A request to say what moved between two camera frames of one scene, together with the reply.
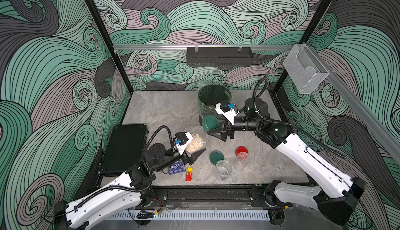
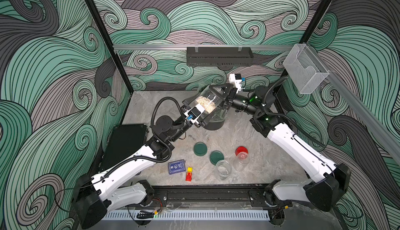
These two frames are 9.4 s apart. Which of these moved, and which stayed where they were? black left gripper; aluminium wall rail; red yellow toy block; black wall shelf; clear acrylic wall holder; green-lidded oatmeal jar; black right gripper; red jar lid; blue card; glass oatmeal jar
Moved: black left gripper; green-lidded oatmeal jar; black right gripper
Stayed: red jar lid; aluminium wall rail; black wall shelf; glass oatmeal jar; red yellow toy block; clear acrylic wall holder; blue card
